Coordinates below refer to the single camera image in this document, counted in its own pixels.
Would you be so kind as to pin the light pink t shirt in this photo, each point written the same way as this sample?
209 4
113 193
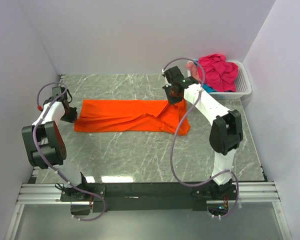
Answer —
195 71

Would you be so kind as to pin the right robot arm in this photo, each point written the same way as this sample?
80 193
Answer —
226 125

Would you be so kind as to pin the right aluminium rail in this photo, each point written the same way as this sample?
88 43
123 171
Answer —
258 192

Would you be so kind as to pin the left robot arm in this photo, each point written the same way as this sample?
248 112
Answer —
45 147

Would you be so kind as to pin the white plastic laundry basket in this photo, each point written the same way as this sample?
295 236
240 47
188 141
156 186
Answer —
242 84

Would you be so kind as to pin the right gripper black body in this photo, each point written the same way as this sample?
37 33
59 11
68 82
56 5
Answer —
172 99

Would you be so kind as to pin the orange t shirt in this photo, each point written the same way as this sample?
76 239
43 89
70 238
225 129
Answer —
99 116

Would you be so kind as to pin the teal blue t shirt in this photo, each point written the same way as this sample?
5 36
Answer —
206 87

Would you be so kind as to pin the magenta t shirt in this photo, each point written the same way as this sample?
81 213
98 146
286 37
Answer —
220 74

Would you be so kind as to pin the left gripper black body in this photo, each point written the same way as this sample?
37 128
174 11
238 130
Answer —
70 115

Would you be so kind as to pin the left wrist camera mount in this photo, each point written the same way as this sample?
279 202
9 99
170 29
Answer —
44 107

